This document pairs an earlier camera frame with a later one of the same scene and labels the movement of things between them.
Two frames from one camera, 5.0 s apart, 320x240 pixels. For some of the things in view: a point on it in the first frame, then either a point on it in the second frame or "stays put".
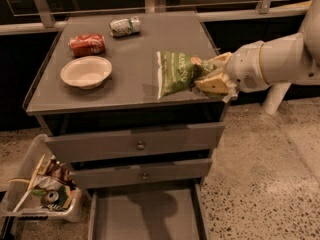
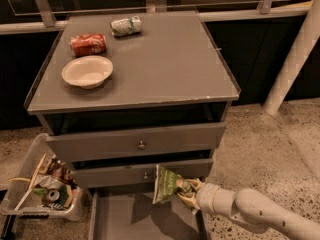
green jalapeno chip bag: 178,73 → 168,183
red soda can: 86,44 stays put
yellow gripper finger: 220,60 → 196,183
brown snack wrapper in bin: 60,172 stays put
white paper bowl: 86,72 stays put
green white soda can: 125,26 stays put
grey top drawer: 132,142 stays put
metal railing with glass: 28,7 stays put
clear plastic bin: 41,188 stays put
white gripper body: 245,67 → 205,197
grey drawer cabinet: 141,158 stays put
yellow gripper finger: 216,83 → 190,198
